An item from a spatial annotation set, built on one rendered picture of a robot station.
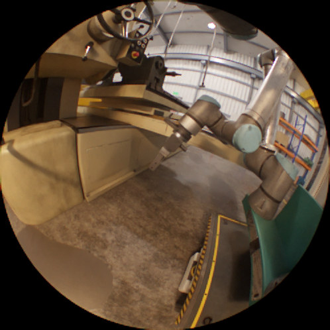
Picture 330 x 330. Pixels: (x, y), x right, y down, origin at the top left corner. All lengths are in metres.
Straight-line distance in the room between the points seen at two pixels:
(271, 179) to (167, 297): 0.80
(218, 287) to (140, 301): 0.42
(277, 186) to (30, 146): 1.18
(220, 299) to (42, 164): 1.06
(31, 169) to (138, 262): 0.84
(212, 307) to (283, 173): 0.57
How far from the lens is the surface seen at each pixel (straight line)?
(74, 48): 0.78
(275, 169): 0.56
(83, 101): 3.35
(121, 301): 0.78
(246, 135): 0.34
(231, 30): 0.35
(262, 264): 0.43
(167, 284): 0.80
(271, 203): 0.58
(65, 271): 0.87
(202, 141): 0.83
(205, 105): 0.43
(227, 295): 0.58
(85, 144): 0.85
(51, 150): 0.79
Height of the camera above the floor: 0.77
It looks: 25 degrees down
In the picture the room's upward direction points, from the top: 15 degrees clockwise
